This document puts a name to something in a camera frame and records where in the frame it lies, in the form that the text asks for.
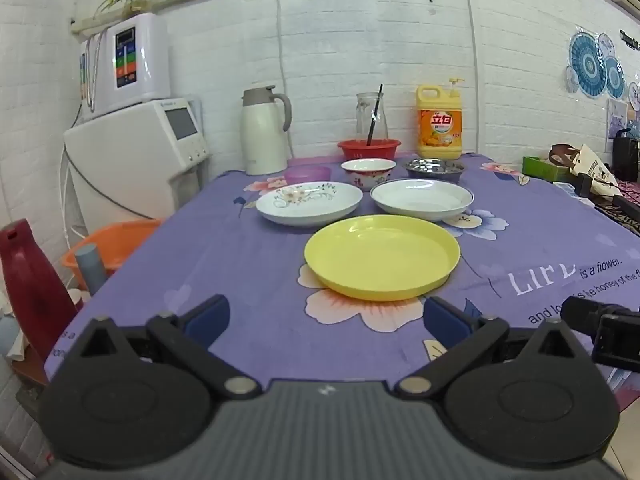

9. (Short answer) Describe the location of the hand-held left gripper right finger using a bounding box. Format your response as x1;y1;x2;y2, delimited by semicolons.
395;296;586;401

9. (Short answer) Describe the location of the wall picture card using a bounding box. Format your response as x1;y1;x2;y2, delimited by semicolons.
606;98;629;153

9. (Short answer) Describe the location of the clear glass carafe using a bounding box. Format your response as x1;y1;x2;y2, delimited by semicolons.
356;91;389;142

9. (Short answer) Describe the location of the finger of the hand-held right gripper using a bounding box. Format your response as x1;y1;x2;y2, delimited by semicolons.
560;296;608;337

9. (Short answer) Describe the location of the black straw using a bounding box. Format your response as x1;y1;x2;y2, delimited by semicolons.
366;84;384;146

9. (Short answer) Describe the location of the yellow detergent bottle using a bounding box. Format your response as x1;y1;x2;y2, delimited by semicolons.
416;78;465;160

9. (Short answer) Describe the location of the white water purifier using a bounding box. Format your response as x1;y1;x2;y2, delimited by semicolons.
79;12;172;121

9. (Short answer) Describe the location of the green box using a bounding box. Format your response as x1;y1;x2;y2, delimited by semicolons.
522;156;572;184

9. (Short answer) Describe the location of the purple floral tablecloth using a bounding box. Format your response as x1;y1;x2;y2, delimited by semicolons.
45;152;640;411

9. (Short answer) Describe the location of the translucent purple plastic bowl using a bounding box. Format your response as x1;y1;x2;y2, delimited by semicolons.
284;166;332;184

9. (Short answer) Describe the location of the red plastic colander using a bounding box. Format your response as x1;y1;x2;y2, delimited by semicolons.
337;138;402;162

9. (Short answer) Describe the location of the yellow plastic plate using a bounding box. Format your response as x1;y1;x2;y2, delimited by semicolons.
304;214;461;302

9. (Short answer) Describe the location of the grey cylinder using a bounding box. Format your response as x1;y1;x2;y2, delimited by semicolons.
75;243;108;296

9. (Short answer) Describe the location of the stainless steel bowl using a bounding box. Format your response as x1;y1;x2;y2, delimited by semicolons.
404;158;466;184

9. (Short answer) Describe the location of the white thermos jug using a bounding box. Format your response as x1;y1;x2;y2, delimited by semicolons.
240;85;293;176

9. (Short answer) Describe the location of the white wall pipe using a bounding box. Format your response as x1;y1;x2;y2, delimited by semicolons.
461;0;482;155

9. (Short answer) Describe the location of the white water dispenser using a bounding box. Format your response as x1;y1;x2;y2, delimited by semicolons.
63;99;210;241

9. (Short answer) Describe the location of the white floral plate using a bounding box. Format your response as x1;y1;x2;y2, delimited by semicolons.
256;181;364;227

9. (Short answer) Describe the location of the beige paper bag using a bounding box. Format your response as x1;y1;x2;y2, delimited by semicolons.
550;144;623;196

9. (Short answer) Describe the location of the small blue paper fan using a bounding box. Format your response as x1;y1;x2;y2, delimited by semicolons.
604;56;627;100

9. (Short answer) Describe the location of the dark red thermos flask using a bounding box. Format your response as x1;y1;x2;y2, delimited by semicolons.
0;218;78;361

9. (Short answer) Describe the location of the white blue-rimmed plate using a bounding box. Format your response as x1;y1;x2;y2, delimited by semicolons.
370;178;475;222

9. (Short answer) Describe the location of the orange plastic basin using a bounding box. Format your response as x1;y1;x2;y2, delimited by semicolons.
61;219;163;291

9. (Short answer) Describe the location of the large blue paper fan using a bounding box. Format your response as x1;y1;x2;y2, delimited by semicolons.
569;31;608;97

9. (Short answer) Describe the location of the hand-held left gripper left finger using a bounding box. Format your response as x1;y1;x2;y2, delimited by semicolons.
75;295;263;401

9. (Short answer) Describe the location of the white red-patterned bowl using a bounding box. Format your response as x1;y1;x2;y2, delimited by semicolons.
341;158;397;192

